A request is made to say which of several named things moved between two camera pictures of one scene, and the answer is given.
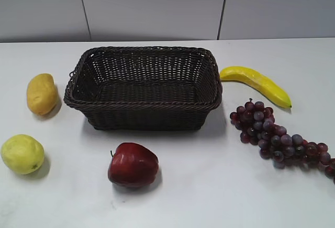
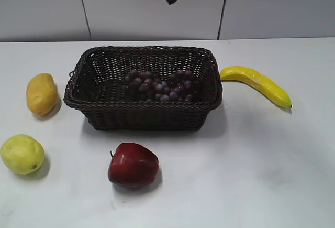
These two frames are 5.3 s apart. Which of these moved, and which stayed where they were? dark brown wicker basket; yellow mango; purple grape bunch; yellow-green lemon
Moved: purple grape bunch
Stayed: dark brown wicker basket; yellow mango; yellow-green lemon
